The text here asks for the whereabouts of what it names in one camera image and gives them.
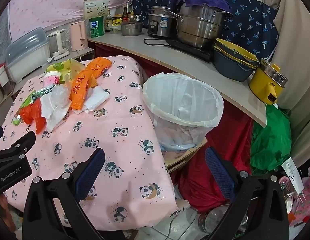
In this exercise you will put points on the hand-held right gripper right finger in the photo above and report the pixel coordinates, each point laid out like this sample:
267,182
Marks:
220,172

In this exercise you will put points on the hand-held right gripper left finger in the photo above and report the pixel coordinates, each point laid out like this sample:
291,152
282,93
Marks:
91,172

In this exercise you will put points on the red-orange plastic bag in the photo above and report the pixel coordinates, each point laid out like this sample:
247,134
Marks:
34,115

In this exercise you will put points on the light green wrapper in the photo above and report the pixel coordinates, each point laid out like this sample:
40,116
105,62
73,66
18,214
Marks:
24,103

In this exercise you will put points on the white paper towel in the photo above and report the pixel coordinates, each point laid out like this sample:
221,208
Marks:
52,115

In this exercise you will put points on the clear plastic bag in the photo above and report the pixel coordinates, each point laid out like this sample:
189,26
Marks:
58,95

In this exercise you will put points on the white tissue packet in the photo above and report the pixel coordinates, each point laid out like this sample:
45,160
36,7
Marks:
97,100

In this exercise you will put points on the white trash bin with liner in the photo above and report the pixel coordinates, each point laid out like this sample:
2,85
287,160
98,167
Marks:
185,97

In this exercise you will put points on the red cloth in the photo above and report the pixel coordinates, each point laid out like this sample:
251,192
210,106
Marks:
207,170

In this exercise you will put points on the pink panda print tablecloth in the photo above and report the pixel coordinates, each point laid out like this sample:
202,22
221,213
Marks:
107,140

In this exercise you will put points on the wooden board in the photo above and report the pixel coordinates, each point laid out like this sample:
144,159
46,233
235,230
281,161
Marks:
180,161

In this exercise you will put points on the clear glass jar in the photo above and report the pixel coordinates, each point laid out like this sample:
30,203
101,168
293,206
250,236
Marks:
215,217

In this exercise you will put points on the green plastic bag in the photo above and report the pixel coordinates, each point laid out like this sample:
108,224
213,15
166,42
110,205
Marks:
270,140

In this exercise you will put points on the white paper tag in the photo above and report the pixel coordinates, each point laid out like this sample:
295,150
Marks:
293,172

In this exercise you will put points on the pink paper cup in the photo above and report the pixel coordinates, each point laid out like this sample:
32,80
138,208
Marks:
51,80

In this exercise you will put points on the white dish drainer with lid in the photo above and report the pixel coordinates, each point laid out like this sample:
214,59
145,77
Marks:
27,60

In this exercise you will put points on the orange foam net sleeve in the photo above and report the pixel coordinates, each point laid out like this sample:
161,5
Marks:
84,85

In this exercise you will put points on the pink floral cloth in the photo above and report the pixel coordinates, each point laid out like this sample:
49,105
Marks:
303,205

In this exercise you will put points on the white power plug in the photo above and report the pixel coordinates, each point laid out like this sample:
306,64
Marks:
49,59

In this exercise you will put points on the yellow-green snack bag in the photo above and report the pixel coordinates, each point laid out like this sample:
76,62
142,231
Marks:
69,67

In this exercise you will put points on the yellow electric pot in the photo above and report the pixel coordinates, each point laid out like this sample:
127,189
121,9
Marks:
262,85

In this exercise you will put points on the glass kettle with white base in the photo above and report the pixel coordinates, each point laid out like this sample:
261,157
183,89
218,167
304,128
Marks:
57,42

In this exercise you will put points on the stacked blue yellow basins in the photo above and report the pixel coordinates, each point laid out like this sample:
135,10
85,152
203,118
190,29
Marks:
232,65

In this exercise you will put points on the black induction cooker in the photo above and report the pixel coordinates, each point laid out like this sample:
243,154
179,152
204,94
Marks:
192,51

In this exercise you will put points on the pink electric kettle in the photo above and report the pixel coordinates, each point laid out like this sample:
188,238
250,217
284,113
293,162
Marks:
77,35

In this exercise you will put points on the beige curtain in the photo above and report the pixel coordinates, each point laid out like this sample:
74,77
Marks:
295,55

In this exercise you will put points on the green tin can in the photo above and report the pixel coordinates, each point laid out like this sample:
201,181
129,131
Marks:
96,27

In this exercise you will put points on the pink dotted cloth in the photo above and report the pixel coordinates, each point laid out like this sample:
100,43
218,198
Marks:
57,2

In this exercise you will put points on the clear food container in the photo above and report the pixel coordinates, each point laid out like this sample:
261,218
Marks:
115,30

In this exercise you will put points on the large steel steamer pot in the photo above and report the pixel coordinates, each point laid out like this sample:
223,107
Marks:
200,27

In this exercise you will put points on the small steel pot with lid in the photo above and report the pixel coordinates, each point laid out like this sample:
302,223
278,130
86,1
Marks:
131,28

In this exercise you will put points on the dark sauce bottle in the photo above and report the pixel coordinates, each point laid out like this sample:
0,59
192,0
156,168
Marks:
107,22

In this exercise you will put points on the dark blue patterned cloth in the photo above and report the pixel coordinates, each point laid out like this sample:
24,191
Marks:
252,22

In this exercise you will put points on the yellow label jar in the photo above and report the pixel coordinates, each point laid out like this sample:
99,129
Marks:
117,21

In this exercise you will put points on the beige box with tree print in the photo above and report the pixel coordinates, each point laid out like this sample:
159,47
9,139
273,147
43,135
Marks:
94,6

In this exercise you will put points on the pump dispenser bottle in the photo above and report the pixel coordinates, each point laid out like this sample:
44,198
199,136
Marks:
138,18

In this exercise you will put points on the steel rice cooker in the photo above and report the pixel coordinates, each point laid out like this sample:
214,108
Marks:
160,22

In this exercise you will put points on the brown sauce bottle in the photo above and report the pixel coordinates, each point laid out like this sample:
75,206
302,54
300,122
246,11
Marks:
125,13

